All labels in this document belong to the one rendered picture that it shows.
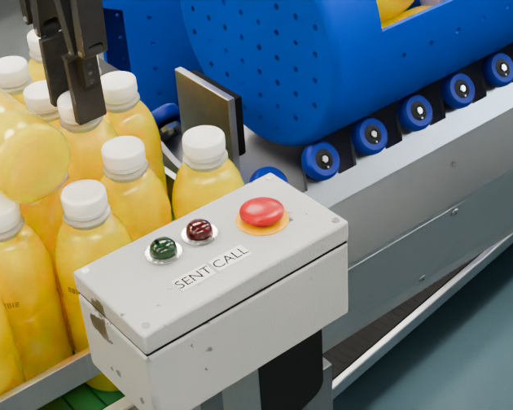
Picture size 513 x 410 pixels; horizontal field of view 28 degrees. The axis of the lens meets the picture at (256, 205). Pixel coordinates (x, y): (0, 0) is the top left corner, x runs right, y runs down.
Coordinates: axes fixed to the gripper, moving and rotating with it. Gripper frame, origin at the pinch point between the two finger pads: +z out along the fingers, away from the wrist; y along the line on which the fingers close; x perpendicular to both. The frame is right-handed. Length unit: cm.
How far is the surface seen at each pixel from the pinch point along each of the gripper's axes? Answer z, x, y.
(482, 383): 115, -89, 18
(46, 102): 4.7, 0.7, 5.5
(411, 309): 100, -82, 33
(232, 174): 7.8, -7.6, -13.3
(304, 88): 9.4, -24.7, -3.8
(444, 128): 22, -45, -6
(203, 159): 5.4, -5.2, -12.4
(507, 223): 48, -64, -3
